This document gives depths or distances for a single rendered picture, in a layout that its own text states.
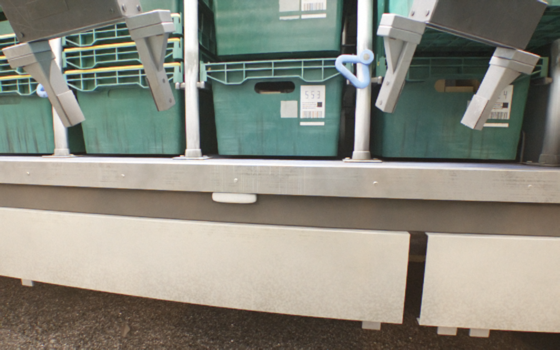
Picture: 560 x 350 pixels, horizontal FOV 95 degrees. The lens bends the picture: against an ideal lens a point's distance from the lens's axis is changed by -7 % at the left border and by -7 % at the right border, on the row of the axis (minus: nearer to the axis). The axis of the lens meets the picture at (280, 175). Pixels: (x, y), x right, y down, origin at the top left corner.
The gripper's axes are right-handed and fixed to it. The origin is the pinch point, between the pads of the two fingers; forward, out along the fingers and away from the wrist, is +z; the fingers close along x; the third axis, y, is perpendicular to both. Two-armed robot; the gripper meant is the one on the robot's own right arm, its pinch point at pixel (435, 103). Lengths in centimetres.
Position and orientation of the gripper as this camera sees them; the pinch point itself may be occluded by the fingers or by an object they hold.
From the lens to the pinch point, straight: 40.7
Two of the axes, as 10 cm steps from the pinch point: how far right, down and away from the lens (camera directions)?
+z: -1.9, 8.6, 4.8
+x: 9.8, 1.2, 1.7
